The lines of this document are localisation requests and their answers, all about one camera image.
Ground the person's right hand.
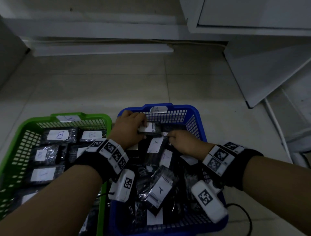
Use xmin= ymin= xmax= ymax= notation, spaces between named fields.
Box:
xmin=167 ymin=130 xmax=216 ymax=161

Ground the person's left hand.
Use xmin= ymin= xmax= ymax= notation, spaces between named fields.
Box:
xmin=109 ymin=110 xmax=148 ymax=150

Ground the black packet with barcode label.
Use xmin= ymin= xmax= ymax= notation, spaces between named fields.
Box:
xmin=138 ymin=122 xmax=168 ymax=136

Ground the person's right forearm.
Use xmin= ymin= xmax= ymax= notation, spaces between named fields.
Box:
xmin=242 ymin=156 xmax=311 ymax=236

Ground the person's left forearm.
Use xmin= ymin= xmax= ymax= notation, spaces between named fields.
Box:
xmin=0 ymin=165 xmax=104 ymax=236

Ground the blue plastic basket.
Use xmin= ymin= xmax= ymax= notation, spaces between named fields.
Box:
xmin=107 ymin=103 xmax=229 ymax=236

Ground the pile of black packets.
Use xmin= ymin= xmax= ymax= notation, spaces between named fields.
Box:
xmin=121 ymin=123 xmax=212 ymax=227
xmin=9 ymin=127 xmax=108 ymax=236

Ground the black wristband with marker tiles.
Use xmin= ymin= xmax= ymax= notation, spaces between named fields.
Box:
xmin=72 ymin=139 xmax=129 ymax=183
xmin=202 ymin=141 xmax=264 ymax=191

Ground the white skirting plank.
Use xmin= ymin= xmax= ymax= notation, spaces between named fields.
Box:
xmin=31 ymin=43 xmax=174 ymax=57

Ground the white pipe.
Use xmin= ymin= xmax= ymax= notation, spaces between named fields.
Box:
xmin=263 ymin=97 xmax=293 ymax=164

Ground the white leaning board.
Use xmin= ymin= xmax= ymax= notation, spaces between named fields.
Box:
xmin=223 ymin=41 xmax=311 ymax=109

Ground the green plastic basket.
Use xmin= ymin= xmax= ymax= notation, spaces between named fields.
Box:
xmin=0 ymin=112 xmax=113 ymax=236

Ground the white cabinet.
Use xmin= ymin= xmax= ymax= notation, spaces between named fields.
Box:
xmin=179 ymin=0 xmax=311 ymax=37

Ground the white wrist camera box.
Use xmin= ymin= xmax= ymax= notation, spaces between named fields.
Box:
xmin=108 ymin=169 xmax=135 ymax=203
xmin=191 ymin=180 xmax=228 ymax=224

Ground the black cable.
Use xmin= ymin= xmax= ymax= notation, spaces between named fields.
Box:
xmin=225 ymin=203 xmax=253 ymax=236

